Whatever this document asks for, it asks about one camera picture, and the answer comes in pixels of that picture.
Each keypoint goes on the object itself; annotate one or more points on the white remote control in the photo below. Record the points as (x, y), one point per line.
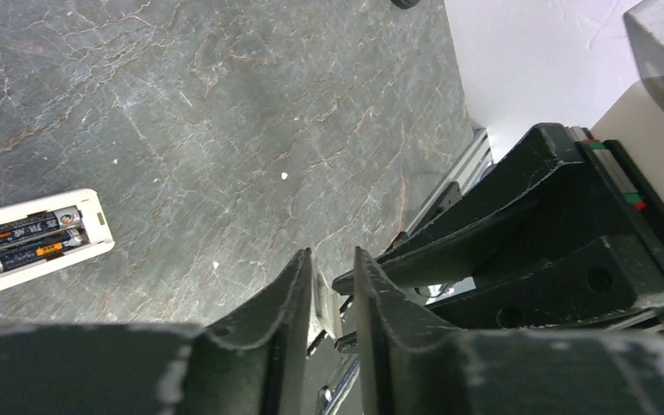
(51, 233)

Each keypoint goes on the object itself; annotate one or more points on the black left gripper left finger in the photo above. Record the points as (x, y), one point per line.
(251, 361)

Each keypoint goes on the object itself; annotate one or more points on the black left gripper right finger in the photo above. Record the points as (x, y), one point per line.
(413, 362)

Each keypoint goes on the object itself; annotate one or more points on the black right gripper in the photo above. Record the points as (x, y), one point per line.
(575, 247)

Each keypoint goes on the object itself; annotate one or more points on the black microphone stand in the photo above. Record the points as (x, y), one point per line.
(405, 4)

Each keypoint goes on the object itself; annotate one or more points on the white battery cover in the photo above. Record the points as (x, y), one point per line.
(325, 315)

